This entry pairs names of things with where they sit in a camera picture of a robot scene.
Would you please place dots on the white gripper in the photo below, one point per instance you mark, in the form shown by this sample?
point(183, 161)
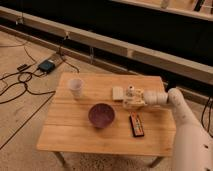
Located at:
point(134, 102)

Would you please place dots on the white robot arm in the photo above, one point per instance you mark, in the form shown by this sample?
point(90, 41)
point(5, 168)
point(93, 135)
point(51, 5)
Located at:
point(193, 146)

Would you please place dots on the purple bowl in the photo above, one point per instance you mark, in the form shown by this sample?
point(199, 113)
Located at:
point(101, 115)

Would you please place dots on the orange black rectangular box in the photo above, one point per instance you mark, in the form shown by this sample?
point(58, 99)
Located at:
point(136, 125)

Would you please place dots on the wooden table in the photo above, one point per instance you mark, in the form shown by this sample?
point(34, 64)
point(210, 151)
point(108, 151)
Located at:
point(67, 127)

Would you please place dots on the translucent plastic cup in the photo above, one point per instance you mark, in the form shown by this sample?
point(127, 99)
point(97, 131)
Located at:
point(76, 87)

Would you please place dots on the blue power adapter box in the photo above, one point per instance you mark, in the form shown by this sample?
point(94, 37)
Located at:
point(46, 66)

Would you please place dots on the small black device on floor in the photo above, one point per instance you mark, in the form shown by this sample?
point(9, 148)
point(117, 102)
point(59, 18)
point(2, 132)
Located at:
point(22, 67)

